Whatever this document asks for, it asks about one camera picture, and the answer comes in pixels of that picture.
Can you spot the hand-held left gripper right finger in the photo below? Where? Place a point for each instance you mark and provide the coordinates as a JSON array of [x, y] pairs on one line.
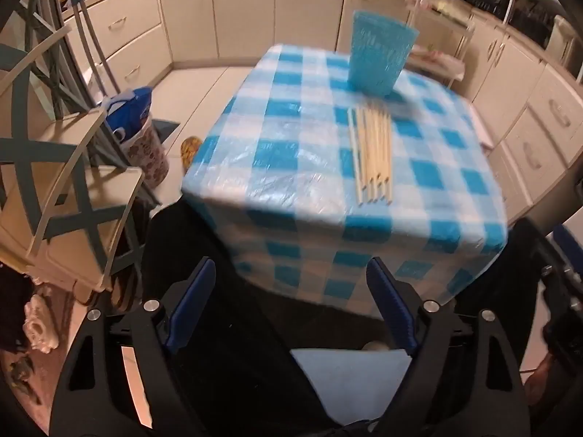
[[391, 300]]

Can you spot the blue white plastic bag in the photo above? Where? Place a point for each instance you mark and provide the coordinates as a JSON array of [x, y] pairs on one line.
[[132, 109]]

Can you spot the cream kitchen base cabinets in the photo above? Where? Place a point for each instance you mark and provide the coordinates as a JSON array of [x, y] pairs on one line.
[[246, 9]]

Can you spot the row of wooden chopsticks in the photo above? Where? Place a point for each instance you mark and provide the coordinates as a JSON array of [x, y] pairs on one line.
[[371, 154]]

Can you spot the blue plastic lattice cup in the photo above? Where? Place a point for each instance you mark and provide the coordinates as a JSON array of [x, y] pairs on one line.
[[380, 54]]

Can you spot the patterned orange slipper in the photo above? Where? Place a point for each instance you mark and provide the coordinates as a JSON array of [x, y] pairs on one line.
[[190, 148]]

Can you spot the blue white checkered tablecloth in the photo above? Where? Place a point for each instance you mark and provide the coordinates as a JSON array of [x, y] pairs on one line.
[[296, 159]]

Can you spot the white carved figurine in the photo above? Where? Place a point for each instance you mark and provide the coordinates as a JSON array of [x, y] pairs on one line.
[[41, 323]]

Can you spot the blue and floral bag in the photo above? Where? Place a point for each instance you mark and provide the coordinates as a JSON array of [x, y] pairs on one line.
[[150, 159]]

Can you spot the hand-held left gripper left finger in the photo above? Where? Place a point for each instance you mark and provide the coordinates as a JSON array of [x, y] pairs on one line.
[[196, 300]]

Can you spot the person's black pants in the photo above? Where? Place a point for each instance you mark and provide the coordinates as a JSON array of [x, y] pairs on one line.
[[255, 350]]

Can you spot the beige teal wooden chair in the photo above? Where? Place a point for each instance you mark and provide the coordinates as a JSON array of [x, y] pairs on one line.
[[59, 136]]

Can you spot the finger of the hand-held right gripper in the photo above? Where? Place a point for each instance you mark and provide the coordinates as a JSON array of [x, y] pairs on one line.
[[567, 243]]

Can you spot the light blue cloth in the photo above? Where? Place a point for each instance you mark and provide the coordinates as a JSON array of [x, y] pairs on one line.
[[350, 382]]

